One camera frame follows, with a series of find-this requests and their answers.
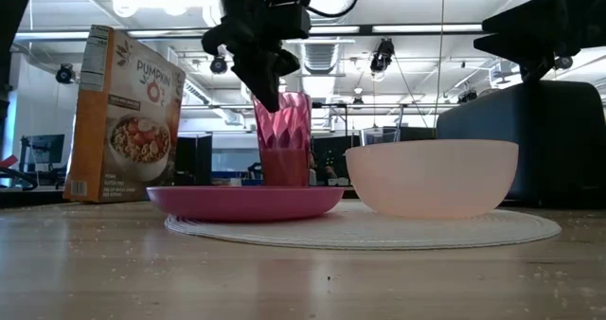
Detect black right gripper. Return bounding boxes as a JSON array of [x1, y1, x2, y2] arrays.
[[472, 0, 606, 82]]

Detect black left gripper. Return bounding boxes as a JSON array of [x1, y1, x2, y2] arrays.
[[201, 0, 312, 114]]

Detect pink faceted plastic tumbler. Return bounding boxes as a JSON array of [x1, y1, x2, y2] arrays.
[[252, 91, 313, 187]]

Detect magenta plastic plate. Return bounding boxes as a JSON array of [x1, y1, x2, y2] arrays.
[[146, 185, 346, 222]]

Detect orange pumpkin cereal box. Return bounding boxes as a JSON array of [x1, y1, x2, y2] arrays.
[[63, 25, 187, 204]]

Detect pale pink plastic bowl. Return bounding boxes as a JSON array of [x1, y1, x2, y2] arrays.
[[344, 138, 520, 220]]

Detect black ceiling spotlight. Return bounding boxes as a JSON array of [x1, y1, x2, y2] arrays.
[[209, 54, 229, 76], [369, 37, 396, 74], [55, 62, 77, 85], [456, 87, 479, 104]]

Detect person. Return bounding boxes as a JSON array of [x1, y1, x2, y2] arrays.
[[310, 151, 338, 187]]

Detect black two-slot toaster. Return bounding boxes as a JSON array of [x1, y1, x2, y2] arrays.
[[436, 80, 606, 207]]

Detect black office partition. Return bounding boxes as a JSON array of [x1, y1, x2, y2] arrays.
[[174, 133, 214, 187]]

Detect black overhead light bar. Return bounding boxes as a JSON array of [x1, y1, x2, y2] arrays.
[[13, 23, 484, 40]]

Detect white round woven placemat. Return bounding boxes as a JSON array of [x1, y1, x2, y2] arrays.
[[164, 201, 562, 251]]

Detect dark computer monitor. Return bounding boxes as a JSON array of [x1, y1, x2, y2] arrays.
[[19, 133, 66, 166]]

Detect silver ceiling air duct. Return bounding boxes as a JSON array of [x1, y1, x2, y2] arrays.
[[302, 38, 342, 75]]

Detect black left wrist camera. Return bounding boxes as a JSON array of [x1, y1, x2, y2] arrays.
[[278, 2, 312, 41]]

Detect black metal table frame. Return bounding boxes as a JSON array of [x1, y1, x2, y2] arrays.
[[0, 188, 67, 208]]

